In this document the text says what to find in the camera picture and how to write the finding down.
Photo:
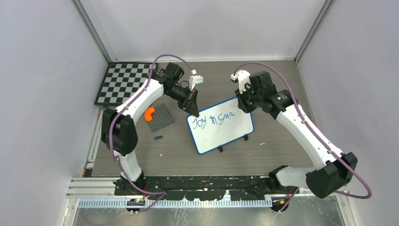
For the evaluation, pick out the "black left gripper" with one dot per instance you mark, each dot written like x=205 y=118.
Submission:
x=190 y=104

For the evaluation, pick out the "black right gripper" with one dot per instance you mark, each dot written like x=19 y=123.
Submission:
x=242 y=104

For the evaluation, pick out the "blue framed whiteboard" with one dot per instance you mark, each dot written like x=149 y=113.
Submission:
x=219 y=125

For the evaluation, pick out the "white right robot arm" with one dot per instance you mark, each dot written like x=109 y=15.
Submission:
x=328 y=173

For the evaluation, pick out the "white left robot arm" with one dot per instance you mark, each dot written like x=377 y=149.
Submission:
x=119 y=124

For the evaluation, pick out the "grey studded baseplate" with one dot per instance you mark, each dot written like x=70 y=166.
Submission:
x=161 y=118

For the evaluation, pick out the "orange curved block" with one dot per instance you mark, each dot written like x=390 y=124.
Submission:
x=148 y=114

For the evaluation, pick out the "black white checkerboard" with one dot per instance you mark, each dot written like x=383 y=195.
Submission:
x=121 y=80

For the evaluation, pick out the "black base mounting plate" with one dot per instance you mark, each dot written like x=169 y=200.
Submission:
x=204 y=188

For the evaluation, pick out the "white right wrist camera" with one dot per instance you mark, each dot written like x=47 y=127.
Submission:
x=242 y=78

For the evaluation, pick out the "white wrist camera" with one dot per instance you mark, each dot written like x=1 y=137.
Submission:
x=242 y=78
x=194 y=79

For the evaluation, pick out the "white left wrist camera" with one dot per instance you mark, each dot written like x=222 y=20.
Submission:
x=194 y=79

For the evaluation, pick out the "slotted aluminium cable duct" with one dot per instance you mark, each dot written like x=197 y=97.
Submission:
x=225 y=202

